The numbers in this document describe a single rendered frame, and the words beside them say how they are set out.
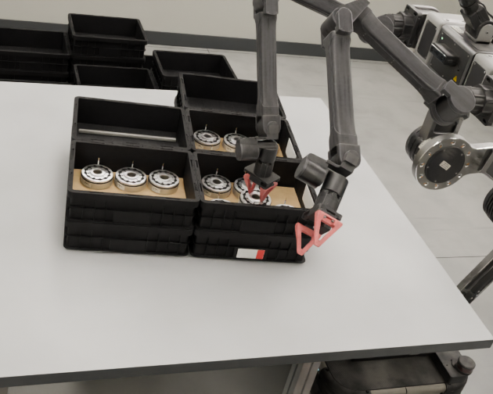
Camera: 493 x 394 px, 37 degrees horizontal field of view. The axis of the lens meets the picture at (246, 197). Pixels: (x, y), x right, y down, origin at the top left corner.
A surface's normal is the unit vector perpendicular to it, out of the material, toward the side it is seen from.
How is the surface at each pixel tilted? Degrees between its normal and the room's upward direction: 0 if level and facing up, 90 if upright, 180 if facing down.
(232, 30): 90
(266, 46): 58
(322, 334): 0
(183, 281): 0
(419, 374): 0
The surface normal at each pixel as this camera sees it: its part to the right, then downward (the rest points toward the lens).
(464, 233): 0.20, -0.81
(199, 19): 0.28, 0.58
